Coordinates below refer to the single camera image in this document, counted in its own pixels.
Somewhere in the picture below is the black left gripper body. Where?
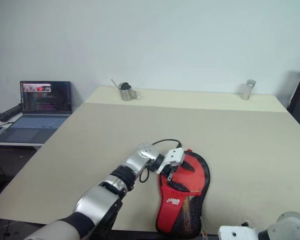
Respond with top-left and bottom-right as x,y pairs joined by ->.
161,163 -> 184,186

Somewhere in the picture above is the red black paddle case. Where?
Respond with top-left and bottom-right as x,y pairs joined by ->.
154,149 -> 211,237

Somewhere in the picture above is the steel pitcher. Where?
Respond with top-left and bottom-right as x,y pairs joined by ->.
119,84 -> 139,102

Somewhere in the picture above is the steel cylinder shaker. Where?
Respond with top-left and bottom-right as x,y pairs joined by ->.
240,79 -> 257,101

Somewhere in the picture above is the thin stick in pitcher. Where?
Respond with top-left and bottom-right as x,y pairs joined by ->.
110,78 -> 122,90

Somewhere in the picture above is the open grey laptop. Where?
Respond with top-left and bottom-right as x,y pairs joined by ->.
0,80 -> 73,145

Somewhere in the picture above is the black handheld controller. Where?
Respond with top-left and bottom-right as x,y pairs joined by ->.
0,103 -> 23,123

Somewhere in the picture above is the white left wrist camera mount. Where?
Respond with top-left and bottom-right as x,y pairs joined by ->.
154,147 -> 186,175

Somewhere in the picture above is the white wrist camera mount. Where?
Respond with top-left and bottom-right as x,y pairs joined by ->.
154,147 -> 186,175
218,224 -> 260,240

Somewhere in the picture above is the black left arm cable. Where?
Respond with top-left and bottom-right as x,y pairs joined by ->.
139,138 -> 183,183

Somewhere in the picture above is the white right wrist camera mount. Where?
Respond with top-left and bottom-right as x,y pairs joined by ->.
218,224 -> 260,240

